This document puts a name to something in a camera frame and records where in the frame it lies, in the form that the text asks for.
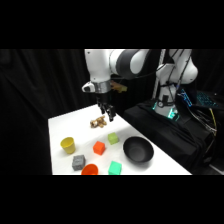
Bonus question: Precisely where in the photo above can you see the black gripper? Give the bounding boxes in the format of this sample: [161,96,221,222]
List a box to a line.
[94,90,117,123]

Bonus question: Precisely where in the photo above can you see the red cube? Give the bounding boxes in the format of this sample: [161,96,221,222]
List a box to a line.
[92,140,107,157]

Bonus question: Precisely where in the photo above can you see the light green cube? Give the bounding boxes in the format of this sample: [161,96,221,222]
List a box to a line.
[107,131,120,146]

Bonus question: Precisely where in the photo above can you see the teal green cube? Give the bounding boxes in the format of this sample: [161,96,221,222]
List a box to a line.
[107,160,123,176]

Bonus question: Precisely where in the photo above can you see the grey cube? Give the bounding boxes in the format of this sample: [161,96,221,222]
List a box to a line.
[71,154,87,172]

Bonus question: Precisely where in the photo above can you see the brown plush toy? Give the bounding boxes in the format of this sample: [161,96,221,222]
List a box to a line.
[89,115,109,129]

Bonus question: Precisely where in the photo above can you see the yellow cup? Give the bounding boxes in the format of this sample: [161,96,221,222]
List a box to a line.
[59,136,77,155]

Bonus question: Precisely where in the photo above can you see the black bowl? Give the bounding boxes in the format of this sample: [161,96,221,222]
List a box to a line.
[122,135,155,165]

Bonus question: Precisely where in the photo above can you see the orange cup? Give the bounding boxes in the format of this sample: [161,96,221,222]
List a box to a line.
[80,162,100,176]

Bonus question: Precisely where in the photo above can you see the green status light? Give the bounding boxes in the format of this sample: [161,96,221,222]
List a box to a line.
[167,108,180,122]

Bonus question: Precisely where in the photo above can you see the black cloth covered stand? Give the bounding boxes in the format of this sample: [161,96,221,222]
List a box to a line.
[122,99,216,175]

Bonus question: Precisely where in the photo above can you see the black curtain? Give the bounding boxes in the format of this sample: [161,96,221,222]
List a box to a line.
[0,49,224,176]

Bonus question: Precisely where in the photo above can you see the blue lit keyboard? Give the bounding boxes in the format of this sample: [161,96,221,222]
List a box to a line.
[195,90,220,108]

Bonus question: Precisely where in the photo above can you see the amber wrist camera mount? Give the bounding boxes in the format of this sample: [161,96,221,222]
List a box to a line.
[110,80,129,94]

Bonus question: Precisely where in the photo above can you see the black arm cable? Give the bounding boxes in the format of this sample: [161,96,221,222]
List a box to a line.
[133,49,194,101]

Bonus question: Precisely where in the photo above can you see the yellow cable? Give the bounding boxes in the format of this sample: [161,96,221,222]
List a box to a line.
[208,107,219,137]

